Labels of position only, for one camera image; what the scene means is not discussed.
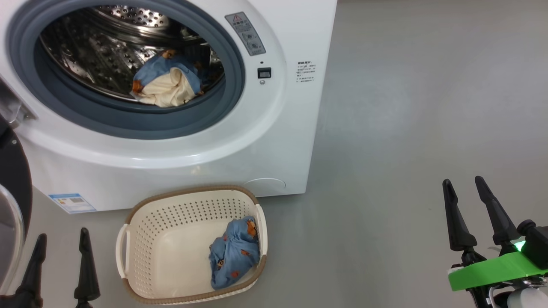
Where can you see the black door lock socket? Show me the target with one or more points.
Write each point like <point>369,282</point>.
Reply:
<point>264,72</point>

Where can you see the blue energy label sticker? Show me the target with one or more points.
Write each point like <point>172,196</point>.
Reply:
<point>72,203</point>

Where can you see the cream perforated laundry basket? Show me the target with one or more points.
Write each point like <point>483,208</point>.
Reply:
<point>171,248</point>

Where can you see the grey warning sticker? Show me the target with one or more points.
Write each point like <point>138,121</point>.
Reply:
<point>245,34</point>

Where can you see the white front-load washing machine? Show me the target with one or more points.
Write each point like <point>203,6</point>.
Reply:
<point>257,141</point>

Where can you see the cream and blue bear garment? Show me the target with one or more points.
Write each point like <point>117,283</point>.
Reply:
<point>167,90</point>

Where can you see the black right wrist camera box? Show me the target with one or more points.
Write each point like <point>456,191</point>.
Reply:
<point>537,244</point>

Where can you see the round white filter cover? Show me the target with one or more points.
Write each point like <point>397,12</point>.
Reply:
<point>267,187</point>

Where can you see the perforated steel washer drum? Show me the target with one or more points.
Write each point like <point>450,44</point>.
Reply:
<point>85,55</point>

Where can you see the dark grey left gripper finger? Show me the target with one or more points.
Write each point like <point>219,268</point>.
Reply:
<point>32,282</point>
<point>87,278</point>

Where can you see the blue bear print garment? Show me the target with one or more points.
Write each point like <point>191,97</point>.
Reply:
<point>233,256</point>

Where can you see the small printed text label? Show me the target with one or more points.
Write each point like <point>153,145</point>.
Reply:
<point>306,72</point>

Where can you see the metal door hinge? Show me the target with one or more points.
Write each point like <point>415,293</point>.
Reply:
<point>13,107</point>

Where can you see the grey rubber door gasket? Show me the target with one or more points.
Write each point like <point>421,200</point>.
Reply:
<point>128,122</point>

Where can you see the dark round glass washer door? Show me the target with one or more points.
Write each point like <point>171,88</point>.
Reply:
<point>15,184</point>

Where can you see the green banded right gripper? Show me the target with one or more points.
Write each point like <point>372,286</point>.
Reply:
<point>492,271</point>

